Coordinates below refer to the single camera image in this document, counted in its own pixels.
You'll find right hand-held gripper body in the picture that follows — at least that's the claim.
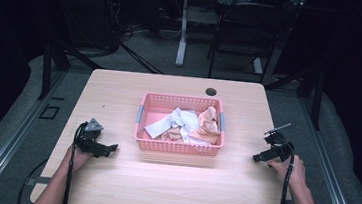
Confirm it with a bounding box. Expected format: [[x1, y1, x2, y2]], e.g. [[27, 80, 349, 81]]
[[261, 120, 297, 165]]

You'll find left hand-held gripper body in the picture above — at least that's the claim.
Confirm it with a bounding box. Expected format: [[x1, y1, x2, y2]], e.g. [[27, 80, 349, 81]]
[[72, 116, 113, 159]]

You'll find peach cloth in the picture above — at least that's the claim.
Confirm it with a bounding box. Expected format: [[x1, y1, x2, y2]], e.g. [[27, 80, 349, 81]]
[[187, 103, 225, 146]]

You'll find pink plastic basket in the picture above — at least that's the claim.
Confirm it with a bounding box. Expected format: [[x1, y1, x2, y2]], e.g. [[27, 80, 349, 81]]
[[132, 90, 229, 159]]

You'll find white cloth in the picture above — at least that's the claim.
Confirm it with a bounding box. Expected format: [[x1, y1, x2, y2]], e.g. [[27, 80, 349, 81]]
[[142, 104, 216, 146]]

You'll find person's left hand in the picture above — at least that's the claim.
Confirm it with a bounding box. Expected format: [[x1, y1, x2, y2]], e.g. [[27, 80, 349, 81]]
[[62, 143, 94, 177]]

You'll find person's right hand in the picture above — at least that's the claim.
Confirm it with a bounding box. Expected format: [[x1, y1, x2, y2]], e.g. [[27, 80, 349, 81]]
[[264, 152, 309, 194]]

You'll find tan patterned cloth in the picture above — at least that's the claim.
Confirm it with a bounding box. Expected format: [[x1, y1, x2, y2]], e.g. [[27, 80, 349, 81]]
[[160, 129, 185, 143]]

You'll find black metal stand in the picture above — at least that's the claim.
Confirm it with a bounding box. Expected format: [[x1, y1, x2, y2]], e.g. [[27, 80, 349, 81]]
[[36, 33, 108, 107], [260, 53, 329, 132]]

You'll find black chair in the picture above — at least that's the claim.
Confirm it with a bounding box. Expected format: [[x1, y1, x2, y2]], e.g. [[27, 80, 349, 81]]
[[204, 0, 292, 87]]

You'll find white desk leg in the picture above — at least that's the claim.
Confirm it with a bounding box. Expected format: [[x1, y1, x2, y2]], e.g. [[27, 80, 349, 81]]
[[174, 0, 192, 68]]

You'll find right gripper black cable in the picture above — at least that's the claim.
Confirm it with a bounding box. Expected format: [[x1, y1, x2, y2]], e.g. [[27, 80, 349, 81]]
[[270, 142, 297, 204]]

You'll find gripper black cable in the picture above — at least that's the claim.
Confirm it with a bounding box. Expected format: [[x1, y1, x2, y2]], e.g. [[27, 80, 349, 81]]
[[270, 142, 297, 204], [16, 116, 89, 204]]

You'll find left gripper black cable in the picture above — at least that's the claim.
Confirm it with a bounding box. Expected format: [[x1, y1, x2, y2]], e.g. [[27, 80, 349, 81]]
[[16, 116, 89, 204]]

